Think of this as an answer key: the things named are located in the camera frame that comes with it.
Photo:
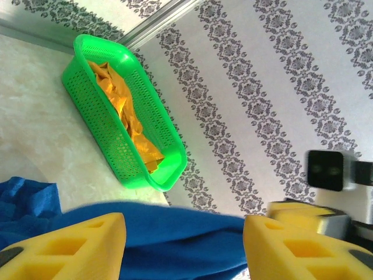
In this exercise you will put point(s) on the aluminium corner post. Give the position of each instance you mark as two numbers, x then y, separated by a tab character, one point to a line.
163	23

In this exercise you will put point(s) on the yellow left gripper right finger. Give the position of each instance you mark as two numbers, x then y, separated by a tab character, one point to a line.
291	256

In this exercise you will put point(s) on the blue printed t-shirt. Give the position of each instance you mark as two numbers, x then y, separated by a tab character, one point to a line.
180	233

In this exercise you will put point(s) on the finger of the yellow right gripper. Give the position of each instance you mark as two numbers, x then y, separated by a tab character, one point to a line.
300	209
329	224

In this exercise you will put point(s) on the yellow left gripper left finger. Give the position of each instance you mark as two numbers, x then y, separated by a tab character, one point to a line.
73	253

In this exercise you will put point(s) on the green plastic mesh basket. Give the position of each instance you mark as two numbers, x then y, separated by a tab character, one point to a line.
116	131

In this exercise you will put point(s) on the aluminium table edge rail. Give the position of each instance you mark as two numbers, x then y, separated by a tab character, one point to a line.
35	36

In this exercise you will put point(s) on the yellow crumpled cloth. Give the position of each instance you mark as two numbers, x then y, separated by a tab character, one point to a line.
125	99

